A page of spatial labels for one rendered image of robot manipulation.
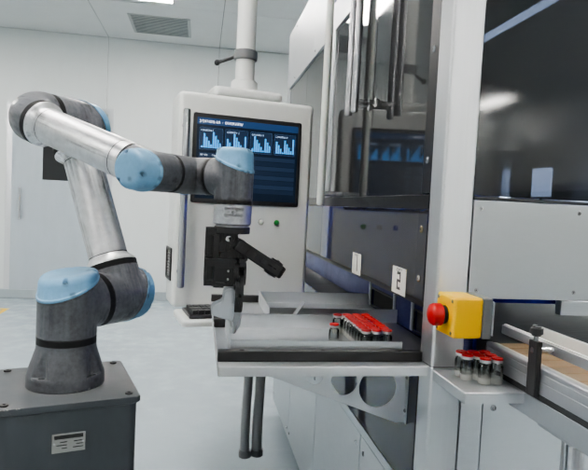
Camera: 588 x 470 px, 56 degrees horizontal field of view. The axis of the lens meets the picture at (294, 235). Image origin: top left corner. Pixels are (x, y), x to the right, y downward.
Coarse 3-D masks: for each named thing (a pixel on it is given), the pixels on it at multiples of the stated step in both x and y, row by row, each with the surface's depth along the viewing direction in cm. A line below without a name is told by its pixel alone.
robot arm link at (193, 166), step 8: (184, 160) 106; (192, 160) 109; (200, 160) 109; (208, 160) 108; (192, 168) 107; (200, 168) 108; (192, 176) 107; (200, 176) 108; (184, 184) 106; (192, 184) 108; (200, 184) 108; (168, 192) 107; (176, 192) 108; (184, 192) 109; (192, 192) 111; (200, 192) 110; (208, 192) 109
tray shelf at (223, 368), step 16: (256, 304) 163; (224, 336) 122; (400, 336) 131; (416, 336) 132; (224, 368) 100; (240, 368) 100; (256, 368) 101; (272, 368) 101; (288, 368) 102; (304, 368) 102; (320, 368) 103; (336, 368) 103; (352, 368) 104; (368, 368) 104; (384, 368) 105; (400, 368) 105; (416, 368) 106
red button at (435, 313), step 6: (432, 306) 97; (438, 306) 97; (432, 312) 97; (438, 312) 96; (444, 312) 96; (432, 318) 97; (438, 318) 96; (444, 318) 96; (432, 324) 97; (438, 324) 97
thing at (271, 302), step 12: (264, 300) 150; (276, 300) 166; (288, 300) 167; (300, 300) 167; (312, 300) 168; (324, 300) 169; (336, 300) 169; (348, 300) 170; (360, 300) 170; (264, 312) 149; (276, 312) 140; (288, 312) 141; (300, 312) 141; (312, 312) 142; (324, 312) 142; (336, 312) 143; (348, 312) 143; (360, 312) 144; (372, 312) 144; (384, 312) 145; (396, 312) 146
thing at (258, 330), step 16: (256, 320) 131; (272, 320) 132; (288, 320) 132; (304, 320) 133; (320, 320) 133; (240, 336) 122; (256, 336) 123; (272, 336) 123; (288, 336) 124; (304, 336) 125; (320, 336) 126
